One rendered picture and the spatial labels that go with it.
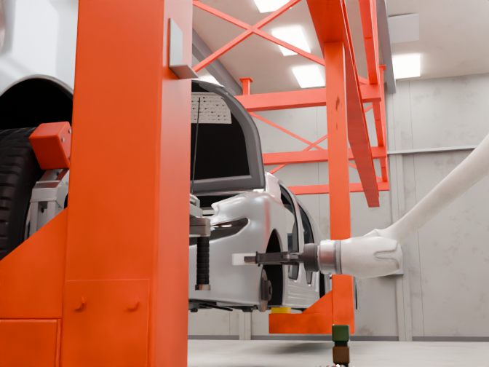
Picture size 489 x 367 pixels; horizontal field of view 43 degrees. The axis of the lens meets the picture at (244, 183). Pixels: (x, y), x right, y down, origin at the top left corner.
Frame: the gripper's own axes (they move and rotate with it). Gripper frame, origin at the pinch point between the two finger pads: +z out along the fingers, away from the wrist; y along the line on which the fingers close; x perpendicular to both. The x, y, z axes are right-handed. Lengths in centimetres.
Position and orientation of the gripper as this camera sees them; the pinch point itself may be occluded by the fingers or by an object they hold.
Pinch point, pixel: (244, 259)
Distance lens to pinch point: 172.6
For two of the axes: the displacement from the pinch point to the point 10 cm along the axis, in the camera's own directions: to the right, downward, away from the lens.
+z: -9.7, 0.5, 2.3
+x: 0.0, -9.8, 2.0
